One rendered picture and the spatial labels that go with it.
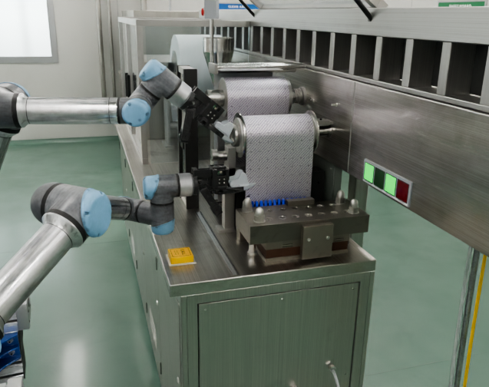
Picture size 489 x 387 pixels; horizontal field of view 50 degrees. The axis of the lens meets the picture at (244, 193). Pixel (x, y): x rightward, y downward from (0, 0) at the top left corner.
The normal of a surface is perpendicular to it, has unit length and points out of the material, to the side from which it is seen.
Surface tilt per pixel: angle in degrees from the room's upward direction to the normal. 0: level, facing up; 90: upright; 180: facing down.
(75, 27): 90
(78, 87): 90
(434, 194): 90
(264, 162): 90
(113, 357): 0
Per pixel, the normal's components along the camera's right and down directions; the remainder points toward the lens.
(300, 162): 0.29, 0.31
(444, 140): -0.96, 0.07
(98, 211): 0.95, 0.07
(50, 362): 0.02, -0.95
